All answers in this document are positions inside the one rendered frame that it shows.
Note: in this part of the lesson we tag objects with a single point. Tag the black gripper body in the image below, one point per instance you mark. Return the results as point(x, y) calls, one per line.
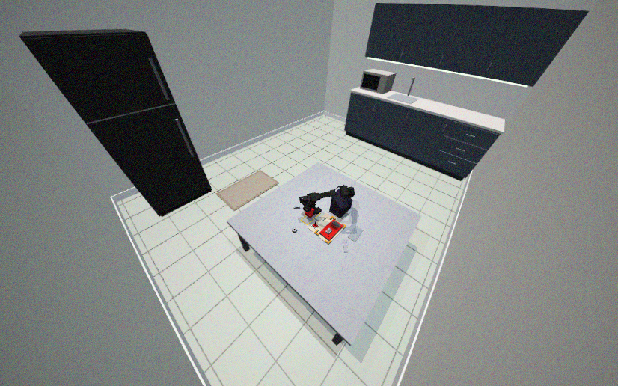
point(317, 210)

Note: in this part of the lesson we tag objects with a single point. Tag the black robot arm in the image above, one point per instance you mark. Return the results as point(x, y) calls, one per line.
point(314, 197)

